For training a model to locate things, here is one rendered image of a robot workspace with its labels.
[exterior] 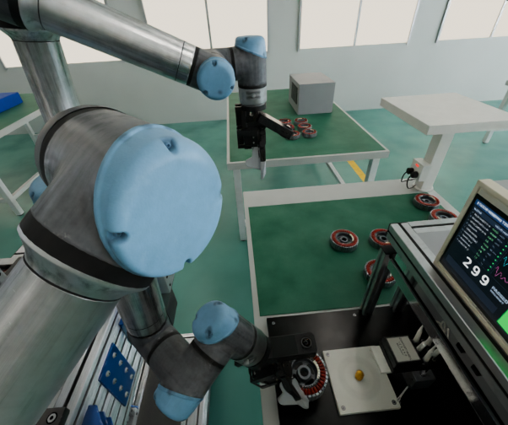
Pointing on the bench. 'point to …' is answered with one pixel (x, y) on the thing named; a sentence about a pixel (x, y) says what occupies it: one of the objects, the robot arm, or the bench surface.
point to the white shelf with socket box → (444, 126)
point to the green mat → (321, 251)
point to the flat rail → (486, 411)
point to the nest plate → (384, 393)
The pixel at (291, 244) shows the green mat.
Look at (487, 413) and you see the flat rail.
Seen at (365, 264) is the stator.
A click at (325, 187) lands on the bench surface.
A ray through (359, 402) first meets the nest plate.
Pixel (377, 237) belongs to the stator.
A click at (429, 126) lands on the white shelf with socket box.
